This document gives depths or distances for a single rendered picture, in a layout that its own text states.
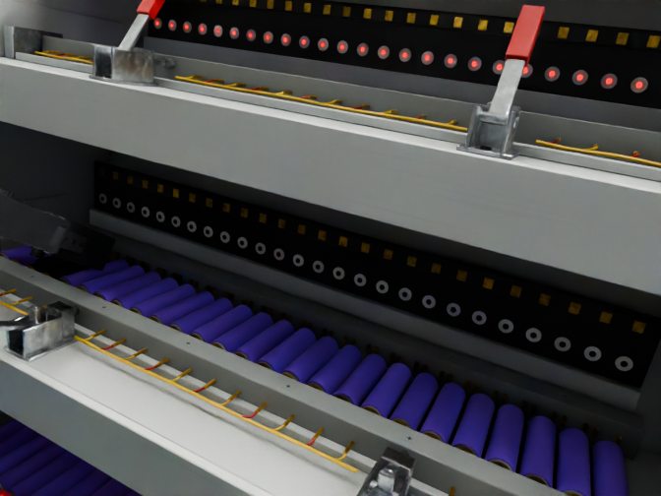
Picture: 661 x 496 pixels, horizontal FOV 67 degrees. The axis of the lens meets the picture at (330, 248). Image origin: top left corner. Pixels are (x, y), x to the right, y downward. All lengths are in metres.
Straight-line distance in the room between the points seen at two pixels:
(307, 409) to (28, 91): 0.31
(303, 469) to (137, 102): 0.25
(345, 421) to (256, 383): 0.06
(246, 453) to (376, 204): 0.16
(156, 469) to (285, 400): 0.08
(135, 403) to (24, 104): 0.24
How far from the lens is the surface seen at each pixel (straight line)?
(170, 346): 0.37
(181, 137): 0.34
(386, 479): 0.28
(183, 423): 0.34
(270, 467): 0.31
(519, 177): 0.26
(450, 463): 0.31
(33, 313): 0.41
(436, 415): 0.35
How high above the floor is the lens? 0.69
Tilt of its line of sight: 1 degrees up
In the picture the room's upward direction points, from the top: 17 degrees clockwise
